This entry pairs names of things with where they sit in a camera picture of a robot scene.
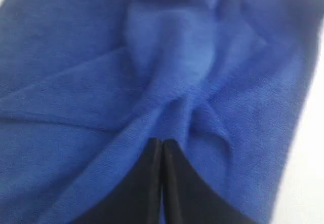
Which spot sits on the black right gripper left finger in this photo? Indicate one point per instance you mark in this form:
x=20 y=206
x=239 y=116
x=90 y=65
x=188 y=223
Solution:
x=136 y=199

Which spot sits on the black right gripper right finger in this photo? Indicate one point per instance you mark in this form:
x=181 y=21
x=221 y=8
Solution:
x=186 y=196

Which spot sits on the blue microfiber towel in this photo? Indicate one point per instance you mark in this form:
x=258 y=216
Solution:
x=86 y=83

